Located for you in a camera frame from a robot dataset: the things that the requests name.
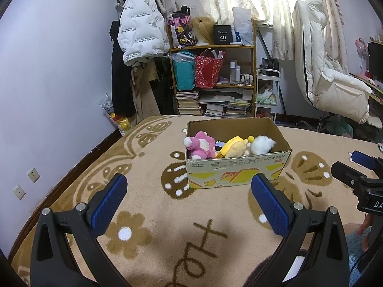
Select wooden desk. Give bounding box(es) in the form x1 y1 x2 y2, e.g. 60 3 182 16
349 72 383 105

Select green fabric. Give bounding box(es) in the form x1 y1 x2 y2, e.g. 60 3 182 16
326 116 354 138

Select light blue fleece pants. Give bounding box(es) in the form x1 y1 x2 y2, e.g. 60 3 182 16
343 224 372 287

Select white fluffy plush toy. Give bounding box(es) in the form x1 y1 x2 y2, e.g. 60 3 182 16
250 135 276 156

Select plastic bag of toys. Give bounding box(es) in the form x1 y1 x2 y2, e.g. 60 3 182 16
100 94 132 135

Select pile of books and magazines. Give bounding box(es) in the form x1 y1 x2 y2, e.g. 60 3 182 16
205 100 251 118

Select stack of books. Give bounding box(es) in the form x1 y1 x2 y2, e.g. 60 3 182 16
175 90 200 116

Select black dustpan with handle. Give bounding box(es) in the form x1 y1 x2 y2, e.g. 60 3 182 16
257 27 279 70

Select person's right hand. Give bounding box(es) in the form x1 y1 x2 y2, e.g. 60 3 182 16
357 215 373 253

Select purple printed bag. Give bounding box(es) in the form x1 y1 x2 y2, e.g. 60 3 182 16
167 6 195 48

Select red patterned bag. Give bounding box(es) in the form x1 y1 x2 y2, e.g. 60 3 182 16
194 49 224 89

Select beige hanging pants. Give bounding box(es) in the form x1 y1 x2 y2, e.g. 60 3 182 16
130 61 160 123

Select black box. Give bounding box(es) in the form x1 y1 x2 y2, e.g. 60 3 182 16
213 25 233 45

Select white rolling cart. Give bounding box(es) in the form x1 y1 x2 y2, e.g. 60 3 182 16
256 68 281 123

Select teal bag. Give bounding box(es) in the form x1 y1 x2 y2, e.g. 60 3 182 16
171 52 196 91

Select white plastic bag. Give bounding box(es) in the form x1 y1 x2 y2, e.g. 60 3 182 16
232 7 254 46

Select yellow dog plush toy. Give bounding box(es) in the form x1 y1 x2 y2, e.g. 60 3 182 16
216 136 255 158

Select white padded chair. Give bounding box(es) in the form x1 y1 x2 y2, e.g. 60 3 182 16
292 0 373 123

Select white puffer jacket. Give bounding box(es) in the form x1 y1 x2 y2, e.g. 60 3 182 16
117 0 170 66

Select printed cardboard box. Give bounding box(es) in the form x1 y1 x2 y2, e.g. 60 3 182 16
183 117 292 189

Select pink desk fan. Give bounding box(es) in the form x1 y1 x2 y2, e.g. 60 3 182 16
355 37 369 75

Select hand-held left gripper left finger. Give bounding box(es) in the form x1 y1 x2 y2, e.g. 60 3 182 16
30 173 130 287

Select black coat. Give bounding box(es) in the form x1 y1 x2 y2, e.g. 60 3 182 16
109 21 136 118

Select blonde wig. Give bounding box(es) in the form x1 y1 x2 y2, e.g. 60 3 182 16
191 16 217 46

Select wooden shelf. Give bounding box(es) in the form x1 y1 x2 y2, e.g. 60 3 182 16
169 19 258 117

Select pink plush toy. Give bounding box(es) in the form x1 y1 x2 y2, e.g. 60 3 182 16
183 131 217 160

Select black hanging garment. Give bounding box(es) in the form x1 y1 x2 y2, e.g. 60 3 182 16
150 57 177 116

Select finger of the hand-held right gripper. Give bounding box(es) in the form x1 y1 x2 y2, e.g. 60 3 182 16
351 150 379 171
331 161 365 189

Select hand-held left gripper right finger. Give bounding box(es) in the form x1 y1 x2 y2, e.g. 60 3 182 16
251 173 350 287

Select black monitor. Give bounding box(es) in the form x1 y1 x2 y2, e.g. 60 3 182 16
367 42 383 80

